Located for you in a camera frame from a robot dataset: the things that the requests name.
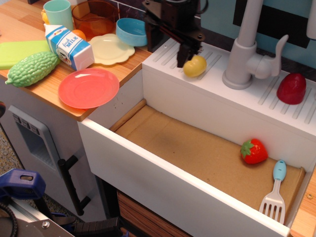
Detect blue plastic bowl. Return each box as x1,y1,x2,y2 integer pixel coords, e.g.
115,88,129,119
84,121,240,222
116,18,148,47

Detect orange toy fruit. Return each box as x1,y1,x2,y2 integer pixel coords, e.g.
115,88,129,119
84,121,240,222
72,29,86,40

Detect blue white milk carton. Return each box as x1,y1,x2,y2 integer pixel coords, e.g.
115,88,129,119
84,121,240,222
44,24,95,71

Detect brown cardboard liner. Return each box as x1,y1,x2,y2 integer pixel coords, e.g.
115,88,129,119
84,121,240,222
109,99,306,224

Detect orange transparent bowl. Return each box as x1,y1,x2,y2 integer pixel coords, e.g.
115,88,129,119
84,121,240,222
72,0,119,39

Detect pale yellow scalloped plate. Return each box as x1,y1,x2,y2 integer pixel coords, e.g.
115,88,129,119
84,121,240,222
89,34,135,66

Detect dark red toy pepper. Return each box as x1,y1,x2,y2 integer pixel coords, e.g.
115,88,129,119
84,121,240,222
276,73,307,105

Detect pink plastic plate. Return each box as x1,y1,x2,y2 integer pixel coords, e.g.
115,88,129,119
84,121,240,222
58,68,119,109

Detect mint green plastic cup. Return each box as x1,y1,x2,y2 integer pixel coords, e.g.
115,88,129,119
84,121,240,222
43,0,74,30

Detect lime green cutting board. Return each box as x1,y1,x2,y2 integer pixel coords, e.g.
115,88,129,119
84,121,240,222
0,40,50,70

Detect black cabinet door handle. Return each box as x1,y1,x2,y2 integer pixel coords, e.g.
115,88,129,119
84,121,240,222
57,155,91,216

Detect grey toy faucet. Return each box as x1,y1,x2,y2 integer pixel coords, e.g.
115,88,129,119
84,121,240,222
222,0,289,90

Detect white blue toy spatula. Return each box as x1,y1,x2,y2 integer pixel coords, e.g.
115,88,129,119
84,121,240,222
259,160,287,224

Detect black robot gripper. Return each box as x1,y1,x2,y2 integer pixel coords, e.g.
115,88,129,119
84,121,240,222
142,0,205,68

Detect yellow toy potato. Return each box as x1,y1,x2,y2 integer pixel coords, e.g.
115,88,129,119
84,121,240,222
183,55,207,78

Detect white toy sink basin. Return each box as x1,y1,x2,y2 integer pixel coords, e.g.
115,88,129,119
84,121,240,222
79,40,316,237

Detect red toy strawberry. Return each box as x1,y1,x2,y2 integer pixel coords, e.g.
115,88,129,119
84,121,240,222
240,138,268,164

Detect grey dishwasher panel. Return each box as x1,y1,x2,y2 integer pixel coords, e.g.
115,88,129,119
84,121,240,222
9,105,62,178

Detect green toy bitter gourd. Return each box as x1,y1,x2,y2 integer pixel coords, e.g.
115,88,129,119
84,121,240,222
5,51,60,87

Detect blue clamp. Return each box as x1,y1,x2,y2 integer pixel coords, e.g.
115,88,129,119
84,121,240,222
0,168,46,200

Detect yellow toy banana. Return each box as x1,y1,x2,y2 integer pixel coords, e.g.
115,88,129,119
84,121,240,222
41,9,49,25

